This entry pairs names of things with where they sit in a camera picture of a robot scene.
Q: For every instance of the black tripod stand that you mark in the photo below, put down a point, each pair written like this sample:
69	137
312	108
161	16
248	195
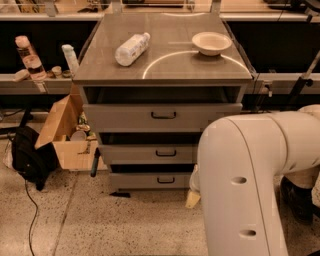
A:
303	80

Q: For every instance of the small jar on shelf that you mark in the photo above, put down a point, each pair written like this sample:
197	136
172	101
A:
57	71

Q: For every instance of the grey right shelf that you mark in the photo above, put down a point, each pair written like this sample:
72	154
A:
280	84

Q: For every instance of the grey drawer cabinet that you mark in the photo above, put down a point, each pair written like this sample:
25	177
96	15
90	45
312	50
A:
170	71

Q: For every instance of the grey middle drawer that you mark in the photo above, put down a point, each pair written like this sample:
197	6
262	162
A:
148	154

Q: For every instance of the clear plastic water bottle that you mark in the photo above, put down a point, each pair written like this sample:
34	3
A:
131	49

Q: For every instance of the white tube bottle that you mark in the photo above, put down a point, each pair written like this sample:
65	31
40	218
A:
71	58

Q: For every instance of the person's beige trouser leg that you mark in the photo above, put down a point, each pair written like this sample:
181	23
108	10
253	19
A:
305	179

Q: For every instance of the grey top drawer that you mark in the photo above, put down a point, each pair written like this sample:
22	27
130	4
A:
124	118

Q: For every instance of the grey shelf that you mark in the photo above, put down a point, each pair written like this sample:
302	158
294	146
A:
27	87
280	84

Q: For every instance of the black backpack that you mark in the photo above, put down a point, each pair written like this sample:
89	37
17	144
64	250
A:
34	165

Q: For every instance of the black shoe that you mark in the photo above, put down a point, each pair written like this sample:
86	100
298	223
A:
299	201

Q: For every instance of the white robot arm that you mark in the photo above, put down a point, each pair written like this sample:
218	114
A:
237	159

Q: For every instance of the open cardboard box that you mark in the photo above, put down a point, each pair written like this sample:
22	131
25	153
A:
59	126

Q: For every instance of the grey drawer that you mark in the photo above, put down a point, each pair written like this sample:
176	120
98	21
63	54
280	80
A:
124	118
139	181
148	154

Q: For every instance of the white paper bowl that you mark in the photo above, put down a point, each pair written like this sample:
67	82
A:
211	43

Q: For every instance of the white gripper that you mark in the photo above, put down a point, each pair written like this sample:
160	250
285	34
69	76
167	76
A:
193	198

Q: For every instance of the tall bottle on shelf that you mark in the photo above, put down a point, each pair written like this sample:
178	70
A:
30	58

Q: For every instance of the black cylindrical handle tool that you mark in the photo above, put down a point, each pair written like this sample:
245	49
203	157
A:
95	163

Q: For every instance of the grey bottom drawer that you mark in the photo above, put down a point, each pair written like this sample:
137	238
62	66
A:
139	181

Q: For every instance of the grey left shelf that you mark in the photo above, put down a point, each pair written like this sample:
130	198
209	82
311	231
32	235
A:
27	87

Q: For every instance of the white cup in box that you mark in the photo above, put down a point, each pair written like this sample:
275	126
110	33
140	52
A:
78	136

